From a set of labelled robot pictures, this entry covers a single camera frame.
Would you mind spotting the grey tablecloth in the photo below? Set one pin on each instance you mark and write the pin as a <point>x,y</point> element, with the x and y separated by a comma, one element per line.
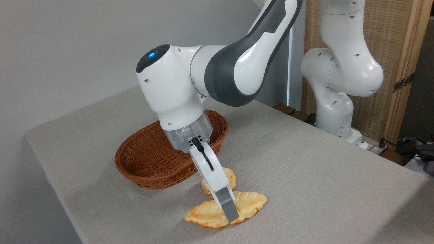
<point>305,186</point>

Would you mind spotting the wooden woven folding screen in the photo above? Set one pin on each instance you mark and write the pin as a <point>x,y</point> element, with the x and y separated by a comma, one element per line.
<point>393,34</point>

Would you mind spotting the metal screen hinge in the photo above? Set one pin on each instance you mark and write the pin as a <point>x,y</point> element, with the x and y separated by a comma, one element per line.
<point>403,82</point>

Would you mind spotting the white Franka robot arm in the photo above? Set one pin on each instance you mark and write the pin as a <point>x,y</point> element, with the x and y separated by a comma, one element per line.
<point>169,88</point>

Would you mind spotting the white power strip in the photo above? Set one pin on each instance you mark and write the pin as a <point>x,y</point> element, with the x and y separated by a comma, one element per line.
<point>374,148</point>

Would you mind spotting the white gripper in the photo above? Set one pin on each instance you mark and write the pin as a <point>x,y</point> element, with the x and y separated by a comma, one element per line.
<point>207,162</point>

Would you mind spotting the brown wicker oval basket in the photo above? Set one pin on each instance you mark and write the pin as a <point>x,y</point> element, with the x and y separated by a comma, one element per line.
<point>142,159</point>

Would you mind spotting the round bread bun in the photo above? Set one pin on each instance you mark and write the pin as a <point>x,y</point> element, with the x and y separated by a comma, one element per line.
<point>231,179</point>

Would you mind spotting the long leaf-shaped bread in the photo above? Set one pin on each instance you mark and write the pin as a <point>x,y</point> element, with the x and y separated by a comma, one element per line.
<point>203,213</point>

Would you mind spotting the white door frame strip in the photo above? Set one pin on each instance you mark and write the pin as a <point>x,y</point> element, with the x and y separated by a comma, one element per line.
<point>296,74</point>

